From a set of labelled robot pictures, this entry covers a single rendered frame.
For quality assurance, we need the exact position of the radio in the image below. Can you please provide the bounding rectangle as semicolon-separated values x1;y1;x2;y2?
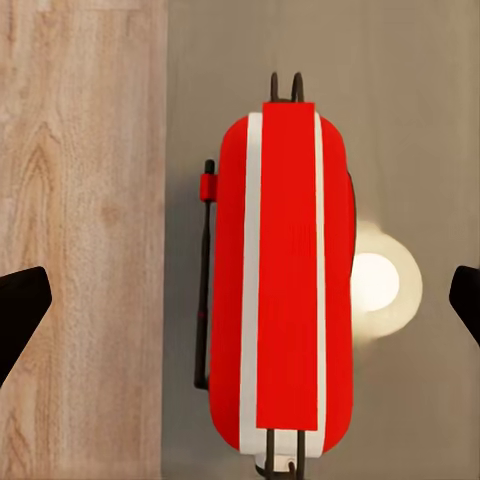
194;72;356;480

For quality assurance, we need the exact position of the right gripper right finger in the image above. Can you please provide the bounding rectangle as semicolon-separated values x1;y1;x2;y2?
449;266;480;345

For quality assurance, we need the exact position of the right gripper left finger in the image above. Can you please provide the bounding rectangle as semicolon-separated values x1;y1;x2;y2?
0;266;52;387

